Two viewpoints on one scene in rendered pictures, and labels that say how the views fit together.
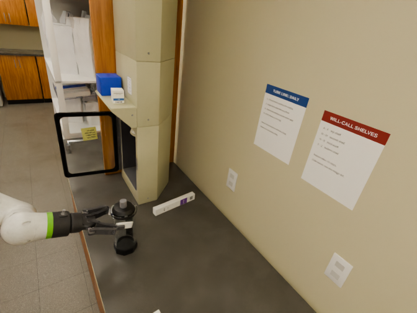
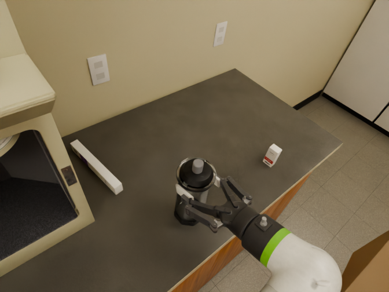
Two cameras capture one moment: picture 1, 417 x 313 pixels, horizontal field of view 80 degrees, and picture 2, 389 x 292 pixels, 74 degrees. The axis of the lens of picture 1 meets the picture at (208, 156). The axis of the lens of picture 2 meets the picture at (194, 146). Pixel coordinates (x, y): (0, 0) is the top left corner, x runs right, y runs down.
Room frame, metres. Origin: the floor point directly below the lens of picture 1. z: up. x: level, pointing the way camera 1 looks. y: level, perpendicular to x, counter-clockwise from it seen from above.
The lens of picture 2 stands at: (0.88, 0.73, 1.73)
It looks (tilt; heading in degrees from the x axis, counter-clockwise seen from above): 48 degrees down; 261
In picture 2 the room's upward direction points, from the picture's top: 9 degrees clockwise
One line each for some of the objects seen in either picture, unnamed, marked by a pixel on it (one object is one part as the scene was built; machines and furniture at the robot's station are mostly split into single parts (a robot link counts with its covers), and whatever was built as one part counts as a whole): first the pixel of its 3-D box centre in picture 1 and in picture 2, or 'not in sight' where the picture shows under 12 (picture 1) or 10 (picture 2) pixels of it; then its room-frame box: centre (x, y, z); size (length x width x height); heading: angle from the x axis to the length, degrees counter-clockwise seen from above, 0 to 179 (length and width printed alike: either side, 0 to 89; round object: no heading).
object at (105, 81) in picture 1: (108, 84); not in sight; (1.26, 0.55, 1.56); 0.10 x 0.10 x 0.09; 37
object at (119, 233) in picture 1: (125, 227); (192, 193); (0.80, 0.32, 1.06); 0.11 x 0.11 x 0.21
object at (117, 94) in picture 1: (117, 95); not in sight; (1.14, 0.46, 1.54); 0.05 x 0.05 x 0.06; 32
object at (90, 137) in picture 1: (89, 145); not in sight; (1.26, 0.69, 1.19); 0.30 x 0.01 x 0.40; 119
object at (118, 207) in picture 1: (123, 207); (197, 170); (0.79, 0.32, 1.18); 0.09 x 0.09 x 0.07
